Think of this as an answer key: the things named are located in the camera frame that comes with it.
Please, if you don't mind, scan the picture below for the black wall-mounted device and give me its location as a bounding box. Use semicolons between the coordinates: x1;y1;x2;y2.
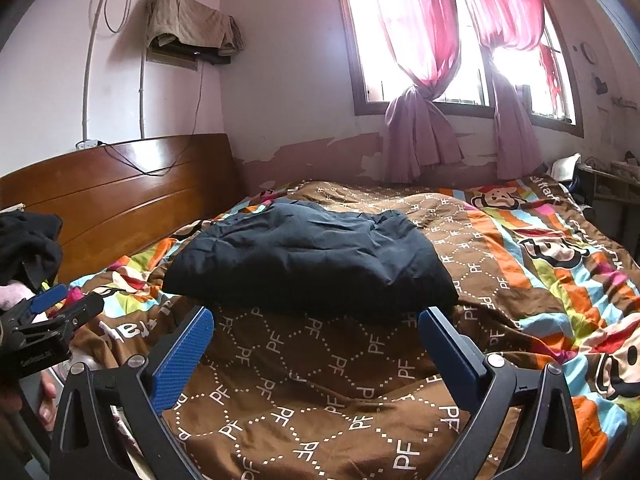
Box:
149;42;232;67

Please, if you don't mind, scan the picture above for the white bag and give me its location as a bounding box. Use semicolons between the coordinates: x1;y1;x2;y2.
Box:
549;153;582;182

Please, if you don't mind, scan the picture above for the beige cloth cover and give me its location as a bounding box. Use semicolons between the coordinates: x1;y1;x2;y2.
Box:
145;0;246;57

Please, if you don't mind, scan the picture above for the pink curtain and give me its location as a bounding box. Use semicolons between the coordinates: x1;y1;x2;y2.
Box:
350;0;465;184
450;0;553;181

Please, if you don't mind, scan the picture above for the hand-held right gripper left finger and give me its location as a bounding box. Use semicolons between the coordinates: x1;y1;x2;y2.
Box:
49;305;221;480

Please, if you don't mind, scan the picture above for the person's left hand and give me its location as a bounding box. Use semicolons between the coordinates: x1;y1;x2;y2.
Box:
37;369;60;432

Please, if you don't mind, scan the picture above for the dark navy padded jacket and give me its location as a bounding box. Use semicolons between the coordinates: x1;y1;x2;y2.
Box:
162;203;460;322

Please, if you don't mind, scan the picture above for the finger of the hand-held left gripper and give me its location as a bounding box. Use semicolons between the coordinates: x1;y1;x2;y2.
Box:
27;283;69;322
47;291;106;333

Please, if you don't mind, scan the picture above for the black cable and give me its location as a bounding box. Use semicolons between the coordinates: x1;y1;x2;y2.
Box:
99;60;207;178

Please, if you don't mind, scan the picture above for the white wall pipe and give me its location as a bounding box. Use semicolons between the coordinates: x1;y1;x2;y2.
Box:
79;0;110;147
138;0;165;142

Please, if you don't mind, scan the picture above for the pink soft item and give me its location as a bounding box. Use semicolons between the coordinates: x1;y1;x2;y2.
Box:
0;284;32;312

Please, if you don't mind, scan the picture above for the wooden bed headboard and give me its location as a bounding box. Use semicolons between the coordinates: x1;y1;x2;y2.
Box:
0;133;242;288

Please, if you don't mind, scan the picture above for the wooden framed window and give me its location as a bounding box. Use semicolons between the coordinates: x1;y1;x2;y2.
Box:
331;0;586;139

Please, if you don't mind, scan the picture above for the pile of black clothes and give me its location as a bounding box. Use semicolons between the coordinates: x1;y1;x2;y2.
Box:
0;210;64;295

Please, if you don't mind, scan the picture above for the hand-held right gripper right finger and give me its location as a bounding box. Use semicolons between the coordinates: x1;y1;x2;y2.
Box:
417;306;583;480

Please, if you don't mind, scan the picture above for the cluttered side desk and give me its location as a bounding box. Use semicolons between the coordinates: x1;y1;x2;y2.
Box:
575;157;640;243

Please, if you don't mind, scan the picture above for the colourful printed brown blanket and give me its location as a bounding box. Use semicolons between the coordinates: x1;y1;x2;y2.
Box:
65;172;640;480

